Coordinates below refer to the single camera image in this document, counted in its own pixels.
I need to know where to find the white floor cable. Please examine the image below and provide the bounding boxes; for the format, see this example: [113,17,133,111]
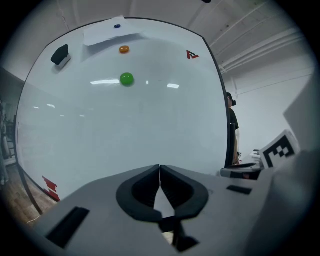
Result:
[25,215,43,225]

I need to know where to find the green round magnet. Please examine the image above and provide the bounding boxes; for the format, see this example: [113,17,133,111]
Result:
[119,72,135,87]

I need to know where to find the white ceiling pipes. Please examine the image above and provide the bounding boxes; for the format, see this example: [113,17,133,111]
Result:
[209,27,307,75]

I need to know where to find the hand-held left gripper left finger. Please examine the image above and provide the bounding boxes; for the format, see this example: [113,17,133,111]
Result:
[116,164,163,222]

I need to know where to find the black object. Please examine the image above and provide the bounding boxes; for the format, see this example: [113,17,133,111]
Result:
[50,43,72,70]

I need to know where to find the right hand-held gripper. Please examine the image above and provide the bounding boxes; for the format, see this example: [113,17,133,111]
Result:
[219,129,301,181]

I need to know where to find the white table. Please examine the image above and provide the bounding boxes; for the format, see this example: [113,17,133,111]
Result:
[246,148,263,163]

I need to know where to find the white paper sheet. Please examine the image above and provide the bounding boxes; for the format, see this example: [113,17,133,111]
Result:
[82,14,146,47]

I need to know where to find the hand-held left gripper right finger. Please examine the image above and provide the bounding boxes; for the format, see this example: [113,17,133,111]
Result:
[160,164,210,219]

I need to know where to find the white rolling whiteboard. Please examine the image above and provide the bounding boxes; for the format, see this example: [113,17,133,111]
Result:
[14,16,237,216]

